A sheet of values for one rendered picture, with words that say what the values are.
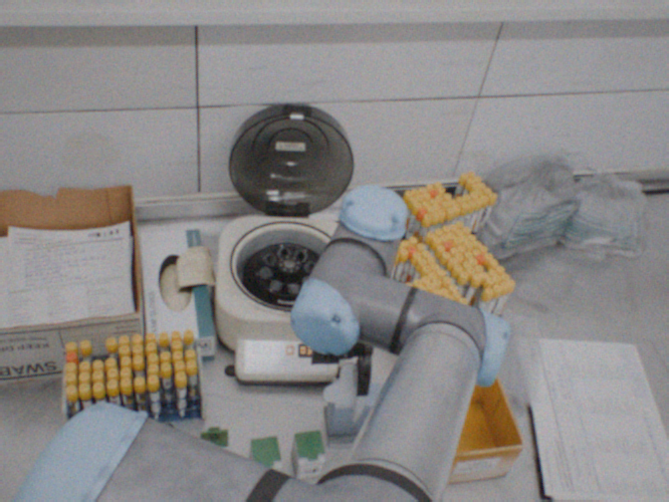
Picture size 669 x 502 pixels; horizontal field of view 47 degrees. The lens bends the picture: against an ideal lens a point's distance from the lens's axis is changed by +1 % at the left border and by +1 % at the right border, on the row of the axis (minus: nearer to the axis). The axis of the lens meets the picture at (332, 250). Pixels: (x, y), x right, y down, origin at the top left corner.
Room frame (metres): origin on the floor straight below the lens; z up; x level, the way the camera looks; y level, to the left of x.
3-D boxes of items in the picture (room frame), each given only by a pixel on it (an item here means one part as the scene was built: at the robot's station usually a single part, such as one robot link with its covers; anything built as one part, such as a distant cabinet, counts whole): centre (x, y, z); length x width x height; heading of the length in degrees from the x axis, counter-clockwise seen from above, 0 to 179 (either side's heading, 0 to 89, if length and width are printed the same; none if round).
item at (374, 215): (0.61, -0.04, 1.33); 0.09 x 0.08 x 0.11; 166
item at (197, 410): (0.60, 0.26, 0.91); 0.20 x 0.10 x 0.07; 110
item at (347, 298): (0.51, -0.03, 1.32); 0.11 x 0.11 x 0.08; 76
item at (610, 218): (1.19, -0.54, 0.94); 0.20 x 0.17 x 0.14; 84
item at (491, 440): (0.63, -0.25, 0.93); 0.13 x 0.13 x 0.10; 19
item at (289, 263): (0.84, 0.07, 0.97); 0.15 x 0.15 x 0.07
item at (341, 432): (0.63, -0.09, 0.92); 0.10 x 0.07 x 0.10; 105
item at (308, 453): (0.55, -0.02, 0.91); 0.05 x 0.04 x 0.07; 20
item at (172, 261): (0.80, 0.24, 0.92); 0.24 x 0.12 x 0.10; 20
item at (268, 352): (0.82, 0.06, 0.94); 0.30 x 0.24 x 0.12; 11
